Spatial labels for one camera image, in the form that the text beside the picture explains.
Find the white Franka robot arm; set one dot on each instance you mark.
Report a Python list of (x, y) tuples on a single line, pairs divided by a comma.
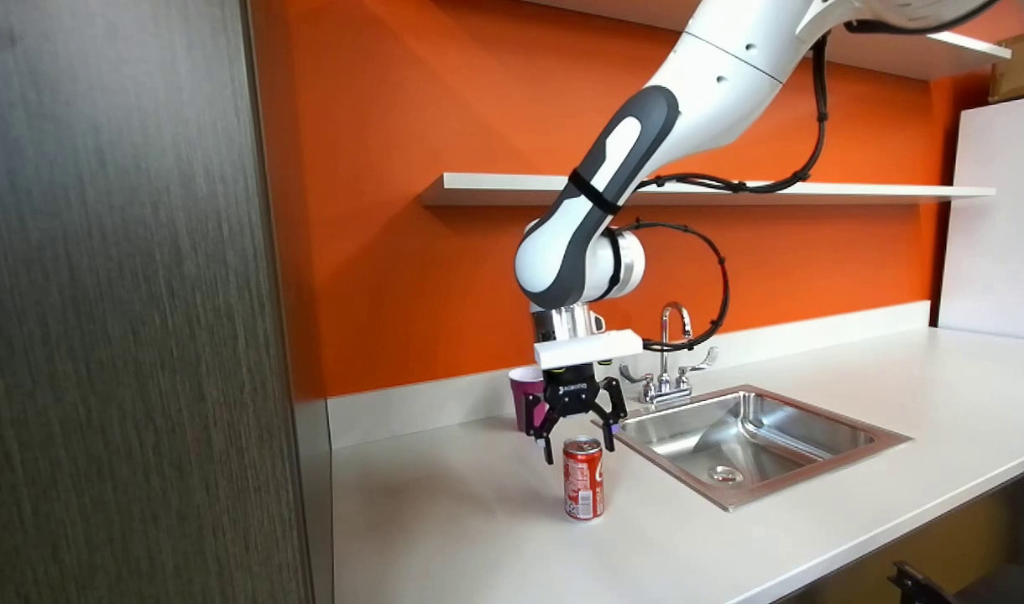
[(700, 102)]

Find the dark wood cabinet panel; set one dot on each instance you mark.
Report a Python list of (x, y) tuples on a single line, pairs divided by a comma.
[(127, 312)]

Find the chrome faucet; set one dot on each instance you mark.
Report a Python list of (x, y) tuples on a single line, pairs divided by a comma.
[(668, 373)]

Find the purple plastic cup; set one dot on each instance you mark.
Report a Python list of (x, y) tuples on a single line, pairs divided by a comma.
[(521, 392)]

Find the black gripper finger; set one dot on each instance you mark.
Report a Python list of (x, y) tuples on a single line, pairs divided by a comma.
[(546, 431), (612, 412)]

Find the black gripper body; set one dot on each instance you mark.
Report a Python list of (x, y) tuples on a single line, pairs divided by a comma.
[(573, 392)]

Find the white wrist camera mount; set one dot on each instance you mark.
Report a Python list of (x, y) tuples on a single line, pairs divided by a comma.
[(584, 347)]

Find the thick white wall shelf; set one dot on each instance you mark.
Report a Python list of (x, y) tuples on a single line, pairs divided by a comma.
[(966, 44)]

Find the thin white wall shelf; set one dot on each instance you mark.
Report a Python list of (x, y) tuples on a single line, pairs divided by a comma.
[(489, 191)]

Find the stainless steel sink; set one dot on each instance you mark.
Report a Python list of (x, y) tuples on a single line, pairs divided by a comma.
[(755, 443)]

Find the white refrigerator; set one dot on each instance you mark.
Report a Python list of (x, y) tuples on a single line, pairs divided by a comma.
[(999, 223)]

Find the red soda can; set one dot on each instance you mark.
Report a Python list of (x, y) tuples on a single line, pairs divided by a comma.
[(584, 481)]

